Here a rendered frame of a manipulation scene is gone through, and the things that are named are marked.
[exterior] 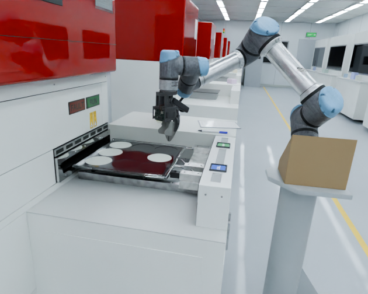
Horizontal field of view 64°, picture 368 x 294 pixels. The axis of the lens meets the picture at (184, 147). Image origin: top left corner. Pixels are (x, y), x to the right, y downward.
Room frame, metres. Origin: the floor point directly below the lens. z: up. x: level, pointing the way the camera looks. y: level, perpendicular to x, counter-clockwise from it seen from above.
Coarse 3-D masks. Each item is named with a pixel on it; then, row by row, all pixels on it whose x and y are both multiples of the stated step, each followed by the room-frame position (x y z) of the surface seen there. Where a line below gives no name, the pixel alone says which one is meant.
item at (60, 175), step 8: (96, 136) 1.26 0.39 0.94; (104, 136) 1.34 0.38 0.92; (80, 144) 1.14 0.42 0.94; (88, 144) 1.19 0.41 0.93; (104, 144) 1.37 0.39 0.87; (64, 152) 1.04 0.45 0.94; (72, 152) 1.07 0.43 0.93; (56, 160) 0.97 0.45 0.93; (64, 160) 1.01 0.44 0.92; (80, 160) 1.14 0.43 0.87; (56, 168) 0.97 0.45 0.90; (72, 168) 1.06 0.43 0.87; (56, 176) 0.97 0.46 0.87; (64, 176) 1.00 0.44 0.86
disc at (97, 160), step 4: (96, 156) 1.12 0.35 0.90; (100, 156) 1.12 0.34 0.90; (104, 156) 1.13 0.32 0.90; (88, 160) 1.07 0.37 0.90; (92, 160) 1.07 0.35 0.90; (96, 160) 1.08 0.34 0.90; (100, 160) 1.08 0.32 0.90; (104, 160) 1.08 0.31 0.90; (108, 160) 1.08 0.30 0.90; (92, 164) 1.03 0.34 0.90; (96, 164) 1.03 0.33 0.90; (100, 164) 1.04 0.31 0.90
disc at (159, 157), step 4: (148, 156) 1.15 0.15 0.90; (152, 156) 1.16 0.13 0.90; (156, 156) 1.16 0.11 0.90; (160, 156) 1.16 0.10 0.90; (164, 156) 1.16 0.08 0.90; (168, 156) 1.17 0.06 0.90; (152, 160) 1.11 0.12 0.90; (156, 160) 1.11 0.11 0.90; (160, 160) 1.11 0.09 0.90; (164, 160) 1.12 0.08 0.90; (168, 160) 1.12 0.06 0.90
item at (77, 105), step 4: (80, 100) 1.16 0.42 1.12; (84, 100) 1.19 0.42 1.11; (72, 104) 1.11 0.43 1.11; (76, 104) 1.13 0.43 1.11; (80, 104) 1.16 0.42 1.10; (84, 104) 1.19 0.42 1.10; (72, 108) 1.11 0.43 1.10; (76, 108) 1.13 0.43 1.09; (80, 108) 1.16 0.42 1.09; (84, 108) 1.19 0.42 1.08; (72, 112) 1.10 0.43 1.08
